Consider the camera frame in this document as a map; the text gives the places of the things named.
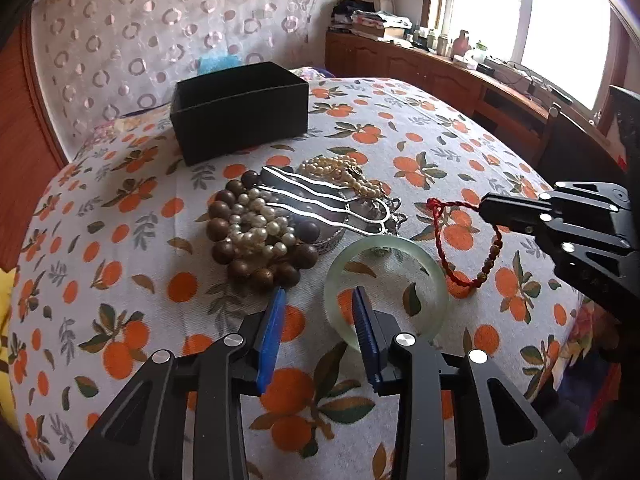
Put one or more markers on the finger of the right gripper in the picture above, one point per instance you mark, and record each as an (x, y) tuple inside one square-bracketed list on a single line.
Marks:
[(518, 214)]

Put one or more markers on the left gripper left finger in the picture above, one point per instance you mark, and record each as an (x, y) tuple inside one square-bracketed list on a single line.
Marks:
[(262, 334)]

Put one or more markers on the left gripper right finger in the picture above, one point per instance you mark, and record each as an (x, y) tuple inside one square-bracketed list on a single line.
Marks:
[(376, 331)]

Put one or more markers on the black jewelry box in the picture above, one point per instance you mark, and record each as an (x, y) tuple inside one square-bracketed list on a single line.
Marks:
[(231, 110)]

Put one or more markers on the pale green jade bangle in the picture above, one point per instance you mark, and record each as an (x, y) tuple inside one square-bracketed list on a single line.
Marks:
[(400, 278)]

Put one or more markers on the long wooden sideboard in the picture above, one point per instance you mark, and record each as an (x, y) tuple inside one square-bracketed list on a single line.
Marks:
[(514, 119)]

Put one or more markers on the silver rhinestone bangle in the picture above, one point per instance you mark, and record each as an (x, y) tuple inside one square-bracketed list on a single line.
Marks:
[(330, 236)]

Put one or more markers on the silver wavy hair fork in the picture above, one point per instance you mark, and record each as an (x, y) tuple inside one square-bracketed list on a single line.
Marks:
[(294, 193)]

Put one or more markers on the orange print bed sheet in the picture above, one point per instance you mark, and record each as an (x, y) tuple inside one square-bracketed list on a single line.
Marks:
[(130, 251)]

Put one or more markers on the pink ceramic vase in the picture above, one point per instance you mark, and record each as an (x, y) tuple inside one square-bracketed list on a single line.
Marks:
[(461, 44)]

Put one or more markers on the bright window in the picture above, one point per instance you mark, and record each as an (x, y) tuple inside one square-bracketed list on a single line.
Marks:
[(566, 42)]

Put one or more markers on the yellow plush toy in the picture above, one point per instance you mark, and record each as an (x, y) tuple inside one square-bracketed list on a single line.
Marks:
[(7, 279)]

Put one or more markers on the stack of folded clothes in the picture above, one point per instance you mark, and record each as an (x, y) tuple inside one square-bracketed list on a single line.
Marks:
[(359, 17)]

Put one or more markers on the circle pattern sheer curtain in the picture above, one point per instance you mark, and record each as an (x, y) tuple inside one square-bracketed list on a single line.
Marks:
[(100, 59)]

